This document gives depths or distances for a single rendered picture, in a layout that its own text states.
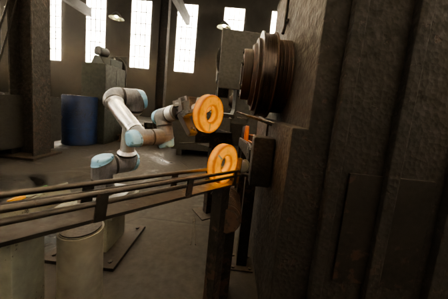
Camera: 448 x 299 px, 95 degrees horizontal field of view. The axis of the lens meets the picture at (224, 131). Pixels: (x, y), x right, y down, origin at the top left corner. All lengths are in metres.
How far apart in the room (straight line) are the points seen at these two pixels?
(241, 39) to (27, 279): 3.76
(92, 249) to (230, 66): 3.45
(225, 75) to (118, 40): 10.00
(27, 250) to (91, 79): 3.92
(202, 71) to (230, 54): 7.66
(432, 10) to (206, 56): 10.96
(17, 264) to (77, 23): 14.08
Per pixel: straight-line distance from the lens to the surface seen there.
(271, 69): 1.02
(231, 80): 3.81
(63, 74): 14.66
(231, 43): 3.94
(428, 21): 0.97
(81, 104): 4.35
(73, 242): 0.77
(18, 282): 0.91
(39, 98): 3.71
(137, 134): 0.93
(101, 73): 4.51
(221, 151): 0.75
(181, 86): 11.61
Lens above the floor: 0.92
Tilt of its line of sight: 7 degrees down
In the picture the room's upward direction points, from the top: 5 degrees clockwise
